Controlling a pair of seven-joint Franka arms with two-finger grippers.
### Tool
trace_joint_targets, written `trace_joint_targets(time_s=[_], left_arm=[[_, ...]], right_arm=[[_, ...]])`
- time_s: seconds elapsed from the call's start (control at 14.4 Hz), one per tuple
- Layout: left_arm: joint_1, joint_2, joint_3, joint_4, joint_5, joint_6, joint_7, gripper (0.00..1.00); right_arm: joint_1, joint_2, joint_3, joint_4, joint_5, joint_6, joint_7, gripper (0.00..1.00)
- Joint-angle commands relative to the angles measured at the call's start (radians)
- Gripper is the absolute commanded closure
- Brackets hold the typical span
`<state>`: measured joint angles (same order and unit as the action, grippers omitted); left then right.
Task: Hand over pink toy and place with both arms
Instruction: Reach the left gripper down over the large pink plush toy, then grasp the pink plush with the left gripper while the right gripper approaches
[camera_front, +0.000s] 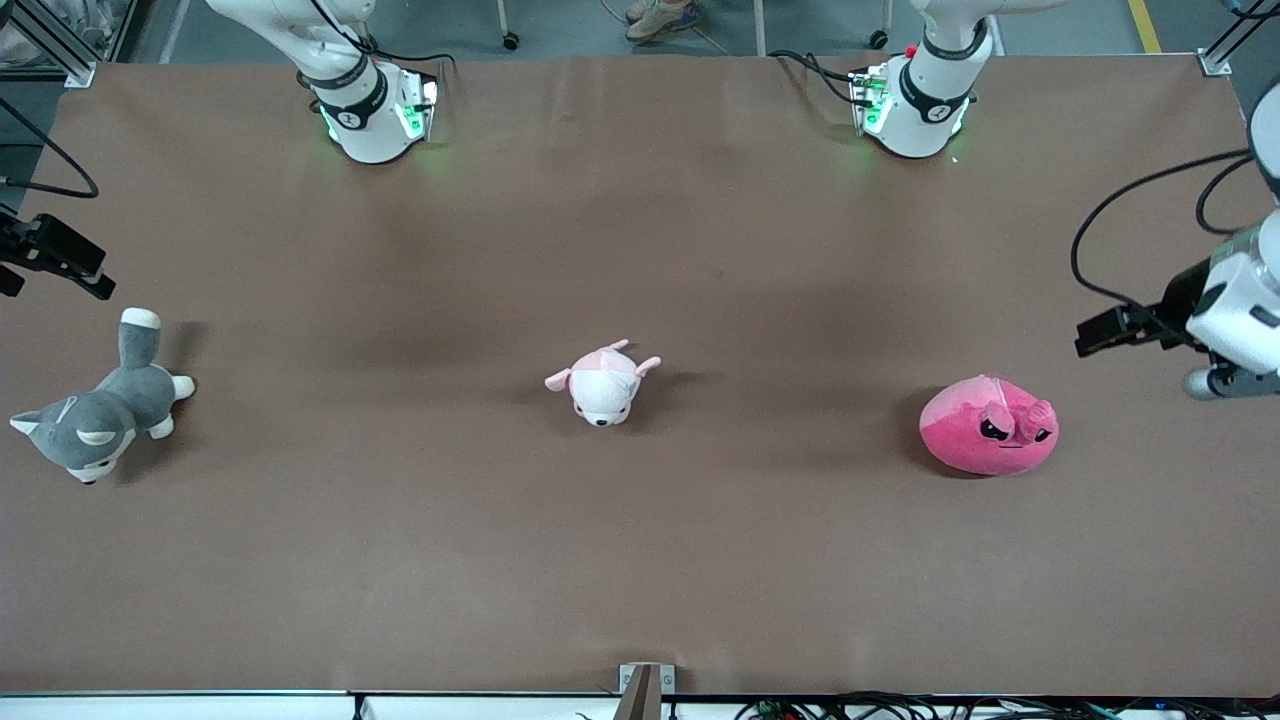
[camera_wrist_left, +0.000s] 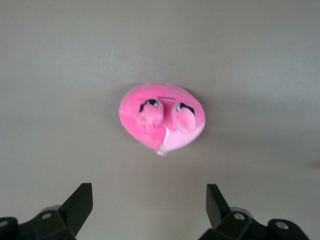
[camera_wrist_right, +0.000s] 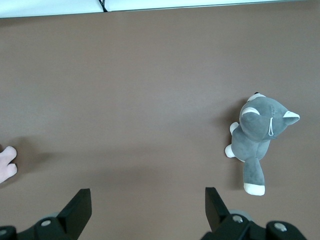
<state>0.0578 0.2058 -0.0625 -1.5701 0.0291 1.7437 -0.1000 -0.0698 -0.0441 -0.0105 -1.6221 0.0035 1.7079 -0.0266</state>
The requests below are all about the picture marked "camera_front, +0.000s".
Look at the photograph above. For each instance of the round hot pink plush toy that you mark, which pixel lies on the round hot pink plush toy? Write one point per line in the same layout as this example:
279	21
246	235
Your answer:
960	440

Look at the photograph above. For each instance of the grey and white husky plush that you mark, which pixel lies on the grey and white husky plush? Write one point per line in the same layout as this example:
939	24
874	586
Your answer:
120	395

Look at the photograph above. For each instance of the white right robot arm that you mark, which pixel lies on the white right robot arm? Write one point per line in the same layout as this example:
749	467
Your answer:
365	130

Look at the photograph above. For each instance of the brown table cover sheet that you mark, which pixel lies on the brown table cover sheet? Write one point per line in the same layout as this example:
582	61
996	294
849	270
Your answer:
700	550

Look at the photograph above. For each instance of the black caster wheel leg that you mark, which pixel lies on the black caster wheel leg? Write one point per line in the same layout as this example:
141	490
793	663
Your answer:
510	40
878	40

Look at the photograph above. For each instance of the white and pink plush dog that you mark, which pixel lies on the white and pink plush dog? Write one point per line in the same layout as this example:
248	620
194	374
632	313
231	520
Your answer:
605	390

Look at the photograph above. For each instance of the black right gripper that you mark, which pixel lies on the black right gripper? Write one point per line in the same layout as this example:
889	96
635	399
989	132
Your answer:
38	243

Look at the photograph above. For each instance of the aluminium frame post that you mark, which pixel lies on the aluminium frame post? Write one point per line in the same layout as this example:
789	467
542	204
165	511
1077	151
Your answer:
60	50
1225	50

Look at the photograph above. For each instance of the beige sneaker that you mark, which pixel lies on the beige sneaker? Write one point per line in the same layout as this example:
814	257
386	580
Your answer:
640	8
665	22

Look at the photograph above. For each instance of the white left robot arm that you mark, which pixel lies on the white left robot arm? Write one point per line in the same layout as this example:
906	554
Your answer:
925	120

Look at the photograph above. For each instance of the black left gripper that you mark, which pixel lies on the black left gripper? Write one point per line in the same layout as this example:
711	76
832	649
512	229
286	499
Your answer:
1182	292

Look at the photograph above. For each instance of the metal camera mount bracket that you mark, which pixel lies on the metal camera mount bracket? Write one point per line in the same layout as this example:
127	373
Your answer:
645	685

